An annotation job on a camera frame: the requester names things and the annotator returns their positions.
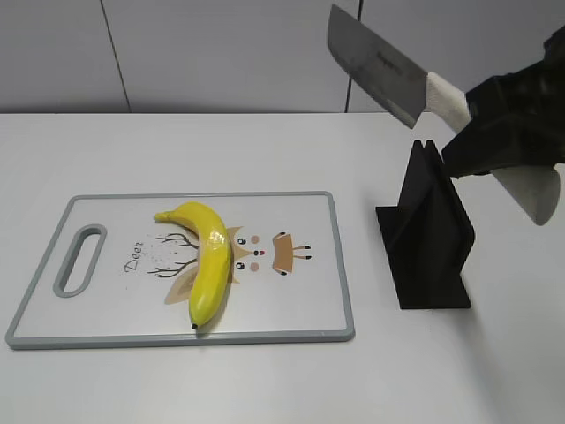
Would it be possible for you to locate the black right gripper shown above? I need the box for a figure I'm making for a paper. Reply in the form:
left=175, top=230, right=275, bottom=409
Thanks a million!
left=441, top=28, right=564, bottom=178

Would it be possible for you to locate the cleaver knife with white handle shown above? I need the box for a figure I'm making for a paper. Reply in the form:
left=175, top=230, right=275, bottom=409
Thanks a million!
left=327, top=4, right=561, bottom=226

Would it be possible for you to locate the yellow plastic banana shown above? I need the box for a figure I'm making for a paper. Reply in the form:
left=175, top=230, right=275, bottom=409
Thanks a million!
left=154, top=201, right=231, bottom=329

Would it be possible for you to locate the black knife stand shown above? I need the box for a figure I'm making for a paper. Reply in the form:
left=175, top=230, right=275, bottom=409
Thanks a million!
left=375, top=140, right=475, bottom=309

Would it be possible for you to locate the white cutting board grey rim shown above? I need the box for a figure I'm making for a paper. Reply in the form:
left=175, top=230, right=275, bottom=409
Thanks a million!
left=5, top=191, right=355, bottom=350

